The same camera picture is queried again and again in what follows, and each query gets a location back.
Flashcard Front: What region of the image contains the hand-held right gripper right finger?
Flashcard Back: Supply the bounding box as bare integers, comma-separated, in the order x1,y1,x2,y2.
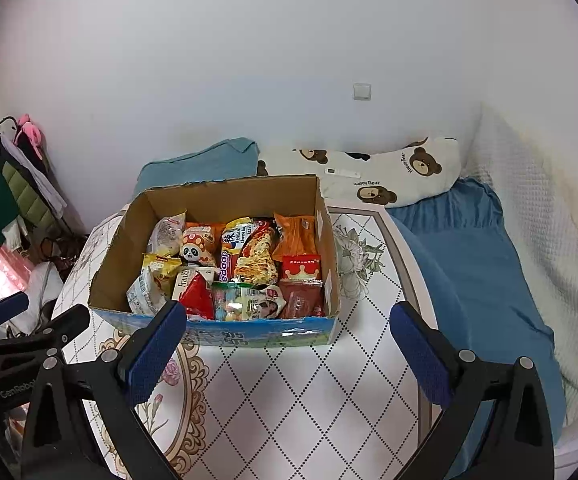
389,301,555,480

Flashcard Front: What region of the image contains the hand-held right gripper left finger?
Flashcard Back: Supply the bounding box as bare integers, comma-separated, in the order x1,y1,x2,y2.
21,300,188,480

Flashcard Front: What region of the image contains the cardboard box with blue print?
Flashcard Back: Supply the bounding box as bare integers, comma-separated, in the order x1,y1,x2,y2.
87,174,342,349

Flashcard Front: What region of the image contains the white snack packet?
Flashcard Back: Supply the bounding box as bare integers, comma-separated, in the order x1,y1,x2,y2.
127,267,168,316
148,212,188,257

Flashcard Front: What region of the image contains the red triangular snack packet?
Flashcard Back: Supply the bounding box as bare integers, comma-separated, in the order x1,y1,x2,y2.
178,272,215,321

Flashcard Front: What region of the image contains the cream snack box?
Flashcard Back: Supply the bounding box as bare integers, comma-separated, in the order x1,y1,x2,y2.
171,265,220,302

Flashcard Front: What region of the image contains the colourful candy packet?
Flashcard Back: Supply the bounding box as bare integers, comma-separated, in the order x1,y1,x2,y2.
211,282,256,322

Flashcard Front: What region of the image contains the blue bed sheet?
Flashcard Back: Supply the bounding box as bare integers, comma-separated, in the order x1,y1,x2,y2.
388,177,568,463

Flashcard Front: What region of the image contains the panda print snack packet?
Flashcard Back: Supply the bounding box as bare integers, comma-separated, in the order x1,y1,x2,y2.
178,227,218,267

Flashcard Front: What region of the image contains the face print snack packet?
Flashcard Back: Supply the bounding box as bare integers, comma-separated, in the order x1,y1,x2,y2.
249,283,288,319

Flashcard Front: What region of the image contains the clothes rack with clothes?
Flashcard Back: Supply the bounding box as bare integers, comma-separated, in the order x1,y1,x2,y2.
0,116,70,253

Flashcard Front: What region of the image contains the dark red snack packet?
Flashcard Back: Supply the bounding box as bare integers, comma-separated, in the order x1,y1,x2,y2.
278,280,325,320

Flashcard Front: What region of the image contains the thin orange snack packet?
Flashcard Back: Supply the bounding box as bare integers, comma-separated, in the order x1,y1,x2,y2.
184,221,228,242

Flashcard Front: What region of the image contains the yellow noodle snack packet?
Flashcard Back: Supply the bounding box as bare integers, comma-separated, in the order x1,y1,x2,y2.
234,220,278,286

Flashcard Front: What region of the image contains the red snack packet with crown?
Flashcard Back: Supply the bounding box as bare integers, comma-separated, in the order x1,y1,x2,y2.
282,254,322,284

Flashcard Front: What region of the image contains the bear print pillow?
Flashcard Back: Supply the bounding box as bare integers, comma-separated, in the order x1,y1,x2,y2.
256,136,462,209

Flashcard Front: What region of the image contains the teal folded blanket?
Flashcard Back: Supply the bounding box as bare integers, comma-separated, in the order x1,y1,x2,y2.
135,136,260,202

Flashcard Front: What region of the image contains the white textured blanket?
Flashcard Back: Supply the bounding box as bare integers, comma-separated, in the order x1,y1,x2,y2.
468,104,578,428

